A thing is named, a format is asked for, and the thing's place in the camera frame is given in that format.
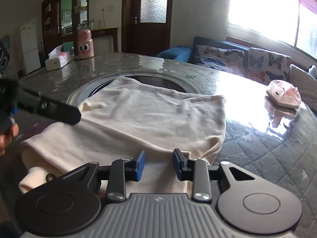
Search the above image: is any cream sweatshirt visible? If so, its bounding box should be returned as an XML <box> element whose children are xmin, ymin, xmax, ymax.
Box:
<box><xmin>19</xmin><ymin>77</ymin><xmax>226</xmax><ymax>193</ymax></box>

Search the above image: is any left hand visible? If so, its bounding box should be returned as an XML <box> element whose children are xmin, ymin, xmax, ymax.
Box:
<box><xmin>0</xmin><ymin>124</ymin><xmax>19</xmax><ymax>156</ymax></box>

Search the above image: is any white tissue box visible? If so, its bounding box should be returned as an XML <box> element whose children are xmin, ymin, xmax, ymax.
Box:
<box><xmin>45</xmin><ymin>45</ymin><xmax>71</xmax><ymax>71</ymax></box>

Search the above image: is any white refrigerator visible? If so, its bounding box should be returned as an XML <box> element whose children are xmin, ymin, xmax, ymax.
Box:
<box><xmin>20</xmin><ymin>20</ymin><xmax>41</xmax><ymax>75</ymax></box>

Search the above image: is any round induction hob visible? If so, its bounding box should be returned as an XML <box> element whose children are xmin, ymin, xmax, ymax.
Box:
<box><xmin>89</xmin><ymin>72</ymin><xmax>192</xmax><ymax>97</ymax></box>

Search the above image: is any pink cartoon thermos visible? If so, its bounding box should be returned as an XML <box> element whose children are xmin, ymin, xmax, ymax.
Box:
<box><xmin>77</xmin><ymin>29</ymin><xmax>95</xmax><ymax>60</ymax></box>

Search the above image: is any dark wooden cabinet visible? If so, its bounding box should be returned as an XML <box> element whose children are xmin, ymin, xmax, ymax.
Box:
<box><xmin>41</xmin><ymin>0</ymin><xmax>89</xmax><ymax>55</ymax></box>

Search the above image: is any blue corner sofa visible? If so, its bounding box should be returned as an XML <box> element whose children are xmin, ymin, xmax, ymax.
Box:
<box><xmin>156</xmin><ymin>35</ymin><xmax>317</xmax><ymax>93</ymax></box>

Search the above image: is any butterfly cushion left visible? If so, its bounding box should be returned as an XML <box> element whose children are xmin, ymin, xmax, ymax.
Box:
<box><xmin>193</xmin><ymin>45</ymin><xmax>247</xmax><ymax>77</ymax></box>

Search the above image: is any butterfly cushion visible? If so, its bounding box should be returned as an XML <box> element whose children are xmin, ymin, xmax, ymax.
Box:
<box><xmin>247</xmin><ymin>48</ymin><xmax>291</xmax><ymax>85</ymax></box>
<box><xmin>193</xmin><ymin>45</ymin><xmax>247</xmax><ymax>77</ymax></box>

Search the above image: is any pink tissue pack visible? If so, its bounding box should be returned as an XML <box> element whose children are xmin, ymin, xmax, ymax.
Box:
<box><xmin>266</xmin><ymin>80</ymin><xmax>301</xmax><ymax>109</ymax></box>

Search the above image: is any butterfly cushion right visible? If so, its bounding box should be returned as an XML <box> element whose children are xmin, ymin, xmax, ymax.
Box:
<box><xmin>247</xmin><ymin>48</ymin><xmax>291</xmax><ymax>85</ymax></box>

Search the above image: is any plain grey cushion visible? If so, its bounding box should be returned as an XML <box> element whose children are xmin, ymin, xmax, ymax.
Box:
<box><xmin>288</xmin><ymin>64</ymin><xmax>316</xmax><ymax>97</ymax></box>

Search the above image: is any dark wooden door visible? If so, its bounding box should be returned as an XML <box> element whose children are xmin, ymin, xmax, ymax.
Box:
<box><xmin>121</xmin><ymin>0</ymin><xmax>173</xmax><ymax>57</ymax></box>

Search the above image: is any window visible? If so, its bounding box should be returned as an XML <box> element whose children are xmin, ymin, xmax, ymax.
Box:
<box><xmin>228</xmin><ymin>0</ymin><xmax>316</xmax><ymax>58</ymax></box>

